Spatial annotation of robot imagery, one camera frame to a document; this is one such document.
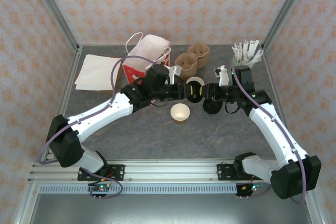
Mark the brown paper coffee cup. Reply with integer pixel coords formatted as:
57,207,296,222
170,103,191,126
186,76,205,101

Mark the black plastic cup lid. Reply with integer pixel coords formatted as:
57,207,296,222
203,98,223,115

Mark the white red printed paper bag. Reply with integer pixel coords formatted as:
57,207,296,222
122,32,172,96

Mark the mint green holder cup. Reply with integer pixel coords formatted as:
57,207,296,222
230,55,259,69

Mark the white paper-wrapped straw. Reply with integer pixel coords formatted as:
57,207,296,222
230,46,240,63
246,48,265,66
235,42,244,63
248,40,256,62
250,39,261,62

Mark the brown cardboard box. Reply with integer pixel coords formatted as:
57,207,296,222
76,58,124,95

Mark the white paper napkin stack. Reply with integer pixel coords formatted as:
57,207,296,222
75,54,123,92

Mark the small green circuit board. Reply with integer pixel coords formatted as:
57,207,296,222
241,183,265,193
88,184,112,193

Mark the grey metal sheet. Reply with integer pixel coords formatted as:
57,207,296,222
27,194,314,224

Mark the aluminium table side rail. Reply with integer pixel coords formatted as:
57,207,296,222
262,48,325,224
14,45,84,224

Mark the wide aluminium base rail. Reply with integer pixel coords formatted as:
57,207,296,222
27,158,275,184

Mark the aluminium frame post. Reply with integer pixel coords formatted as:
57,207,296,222
27,0,81,51
261,0,314,51

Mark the slotted grey cable duct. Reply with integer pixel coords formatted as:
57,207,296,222
38,184,238,195

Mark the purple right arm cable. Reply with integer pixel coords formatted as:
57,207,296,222
230,70,308,205

